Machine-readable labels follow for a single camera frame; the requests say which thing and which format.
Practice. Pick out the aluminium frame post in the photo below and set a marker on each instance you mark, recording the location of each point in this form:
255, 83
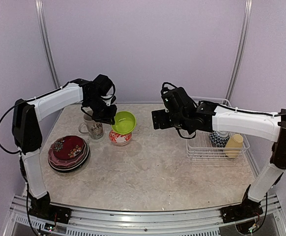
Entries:
45, 41
240, 48

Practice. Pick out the lime green bowl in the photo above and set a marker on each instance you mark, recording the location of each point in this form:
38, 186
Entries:
125, 122

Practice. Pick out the dark red patterned plate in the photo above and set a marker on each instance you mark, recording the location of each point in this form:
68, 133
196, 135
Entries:
68, 147

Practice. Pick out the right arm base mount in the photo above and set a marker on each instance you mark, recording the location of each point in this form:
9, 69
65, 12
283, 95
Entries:
238, 212

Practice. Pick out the white shell pattern mug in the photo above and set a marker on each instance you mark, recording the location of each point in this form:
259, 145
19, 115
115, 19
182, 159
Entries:
92, 128

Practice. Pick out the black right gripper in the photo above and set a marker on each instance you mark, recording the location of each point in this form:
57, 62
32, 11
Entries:
158, 116

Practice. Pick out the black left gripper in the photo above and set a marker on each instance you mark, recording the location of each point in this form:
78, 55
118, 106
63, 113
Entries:
109, 119

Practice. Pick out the white wire dish rack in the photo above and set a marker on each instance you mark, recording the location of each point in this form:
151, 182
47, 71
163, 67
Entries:
199, 148

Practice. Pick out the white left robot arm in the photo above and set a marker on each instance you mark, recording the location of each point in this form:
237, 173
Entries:
27, 135

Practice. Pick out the blue white patterned cup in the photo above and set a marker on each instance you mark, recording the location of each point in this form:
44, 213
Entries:
219, 139

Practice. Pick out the right aluminium frame post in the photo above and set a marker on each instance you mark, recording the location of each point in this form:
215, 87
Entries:
240, 48

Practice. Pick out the front aluminium rail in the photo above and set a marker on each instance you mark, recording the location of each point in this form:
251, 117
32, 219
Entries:
97, 222

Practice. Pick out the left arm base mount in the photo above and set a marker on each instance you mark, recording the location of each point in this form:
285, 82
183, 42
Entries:
57, 214

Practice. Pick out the red white floral bowl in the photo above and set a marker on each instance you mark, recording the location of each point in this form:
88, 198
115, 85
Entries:
119, 139

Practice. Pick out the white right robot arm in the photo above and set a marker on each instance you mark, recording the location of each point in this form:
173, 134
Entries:
187, 117

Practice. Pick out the pink polka dot plate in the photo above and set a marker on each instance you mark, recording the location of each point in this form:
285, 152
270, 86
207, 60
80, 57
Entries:
67, 152

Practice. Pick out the pale yellow cup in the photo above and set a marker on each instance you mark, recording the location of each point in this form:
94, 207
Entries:
234, 146

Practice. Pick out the black striped rim plate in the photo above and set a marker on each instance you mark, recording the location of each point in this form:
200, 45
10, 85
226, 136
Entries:
84, 162

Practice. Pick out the left aluminium frame post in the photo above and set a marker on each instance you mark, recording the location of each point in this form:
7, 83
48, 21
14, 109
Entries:
45, 41

